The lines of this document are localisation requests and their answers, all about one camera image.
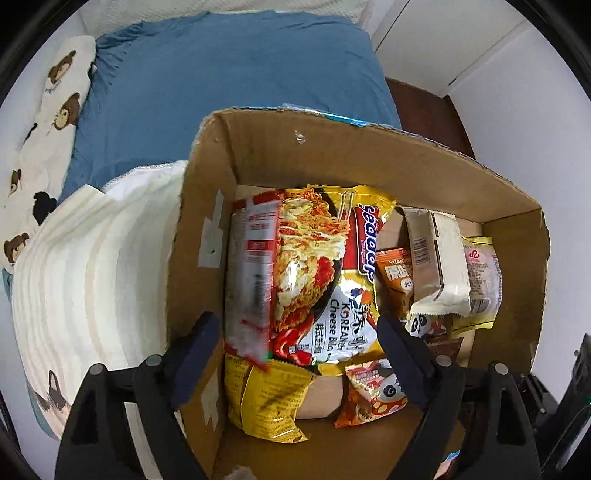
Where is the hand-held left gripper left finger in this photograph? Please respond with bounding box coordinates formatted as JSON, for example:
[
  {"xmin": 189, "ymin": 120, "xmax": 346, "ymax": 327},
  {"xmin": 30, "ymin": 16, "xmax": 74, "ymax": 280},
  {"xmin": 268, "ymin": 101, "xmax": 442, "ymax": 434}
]
[{"xmin": 54, "ymin": 311, "xmax": 222, "ymax": 480}]

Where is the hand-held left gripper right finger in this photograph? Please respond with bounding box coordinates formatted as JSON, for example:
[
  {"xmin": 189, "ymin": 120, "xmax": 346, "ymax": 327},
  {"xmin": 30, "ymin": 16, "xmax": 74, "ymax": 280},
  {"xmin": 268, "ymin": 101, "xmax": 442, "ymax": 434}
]
[{"xmin": 376, "ymin": 311, "xmax": 541, "ymax": 480}]

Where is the orange panda snack packet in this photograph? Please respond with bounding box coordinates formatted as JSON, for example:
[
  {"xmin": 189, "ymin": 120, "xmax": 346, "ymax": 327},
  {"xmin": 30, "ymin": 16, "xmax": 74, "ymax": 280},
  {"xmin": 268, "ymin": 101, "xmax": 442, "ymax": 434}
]
[
  {"xmin": 334, "ymin": 357, "xmax": 409, "ymax": 428},
  {"xmin": 406, "ymin": 311, "xmax": 465, "ymax": 352}
]

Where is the yellow snack packet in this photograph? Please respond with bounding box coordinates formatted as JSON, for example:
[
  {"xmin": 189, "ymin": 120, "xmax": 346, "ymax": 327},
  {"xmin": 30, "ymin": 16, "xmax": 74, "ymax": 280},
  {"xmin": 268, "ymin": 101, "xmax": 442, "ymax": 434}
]
[{"xmin": 225, "ymin": 355, "xmax": 317, "ymax": 444}]

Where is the brown snack packet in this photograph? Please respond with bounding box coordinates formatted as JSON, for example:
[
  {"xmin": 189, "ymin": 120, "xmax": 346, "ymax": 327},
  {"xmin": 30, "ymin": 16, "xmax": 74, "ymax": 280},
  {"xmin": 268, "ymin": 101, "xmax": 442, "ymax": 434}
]
[{"xmin": 375, "ymin": 248, "xmax": 416, "ymax": 319}]

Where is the red white snack packet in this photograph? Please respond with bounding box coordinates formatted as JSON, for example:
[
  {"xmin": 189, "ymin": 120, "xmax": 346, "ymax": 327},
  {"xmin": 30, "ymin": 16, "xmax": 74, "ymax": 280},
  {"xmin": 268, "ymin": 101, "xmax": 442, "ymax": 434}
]
[{"xmin": 225, "ymin": 193, "xmax": 283, "ymax": 370}]

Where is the beige snack packet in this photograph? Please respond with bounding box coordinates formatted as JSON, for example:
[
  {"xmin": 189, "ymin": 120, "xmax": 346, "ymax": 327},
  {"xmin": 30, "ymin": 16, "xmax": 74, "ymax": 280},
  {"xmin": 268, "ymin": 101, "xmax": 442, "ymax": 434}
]
[{"xmin": 399, "ymin": 207, "xmax": 472, "ymax": 321}]

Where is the cream yellow-edged snack packet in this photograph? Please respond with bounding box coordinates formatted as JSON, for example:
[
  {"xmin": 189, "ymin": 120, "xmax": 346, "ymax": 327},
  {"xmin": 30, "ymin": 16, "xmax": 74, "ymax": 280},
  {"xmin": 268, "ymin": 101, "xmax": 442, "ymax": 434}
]
[{"xmin": 450, "ymin": 236, "xmax": 502, "ymax": 335}]

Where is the yellow red noodle packet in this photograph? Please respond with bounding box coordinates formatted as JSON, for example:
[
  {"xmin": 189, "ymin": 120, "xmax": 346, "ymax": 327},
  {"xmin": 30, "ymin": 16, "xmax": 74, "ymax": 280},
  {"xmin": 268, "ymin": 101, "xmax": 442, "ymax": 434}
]
[{"xmin": 270, "ymin": 185, "xmax": 398, "ymax": 377}]

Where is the cardboard box with blue print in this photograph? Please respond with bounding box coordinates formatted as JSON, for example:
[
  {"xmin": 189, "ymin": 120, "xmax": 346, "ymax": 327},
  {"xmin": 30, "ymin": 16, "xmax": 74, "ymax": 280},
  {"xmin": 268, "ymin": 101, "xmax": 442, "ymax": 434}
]
[{"xmin": 166, "ymin": 107, "xmax": 551, "ymax": 480}]

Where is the striped cat print blanket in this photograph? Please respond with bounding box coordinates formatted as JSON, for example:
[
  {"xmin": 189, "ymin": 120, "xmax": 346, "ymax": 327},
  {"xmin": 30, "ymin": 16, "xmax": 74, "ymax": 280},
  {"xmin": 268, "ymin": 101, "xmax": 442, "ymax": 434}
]
[{"xmin": 11, "ymin": 159, "xmax": 190, "ymax": 439}]

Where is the bear print pillow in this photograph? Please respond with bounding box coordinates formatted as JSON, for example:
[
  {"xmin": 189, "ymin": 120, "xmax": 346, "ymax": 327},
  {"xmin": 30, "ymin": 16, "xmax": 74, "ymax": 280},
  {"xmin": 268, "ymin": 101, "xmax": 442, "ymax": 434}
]
[{"xmin": 0, "ymin": 34, "xmax": 98, "ymax": 268}]

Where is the blue bed sheet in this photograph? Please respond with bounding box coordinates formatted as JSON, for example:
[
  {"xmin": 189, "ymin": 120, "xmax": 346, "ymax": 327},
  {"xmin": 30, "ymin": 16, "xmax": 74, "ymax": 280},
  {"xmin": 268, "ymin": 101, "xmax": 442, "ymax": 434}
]
[{"xmin": 0, "ymin": 11, "xmax": 402, "ymax": 437}]

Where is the white door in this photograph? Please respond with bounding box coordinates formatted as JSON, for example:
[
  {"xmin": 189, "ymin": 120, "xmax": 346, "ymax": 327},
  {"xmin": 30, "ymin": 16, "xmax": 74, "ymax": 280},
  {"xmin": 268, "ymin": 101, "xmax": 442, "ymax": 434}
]
[{"xmin": 369, "ymin": 0, "xmax": 546, "ymax": 97}]

